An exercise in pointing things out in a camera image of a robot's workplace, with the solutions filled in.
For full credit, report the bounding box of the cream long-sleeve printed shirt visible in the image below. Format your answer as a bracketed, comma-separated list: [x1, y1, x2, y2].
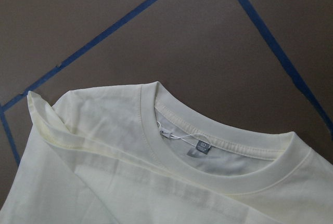
[1, 82, 332, 223]

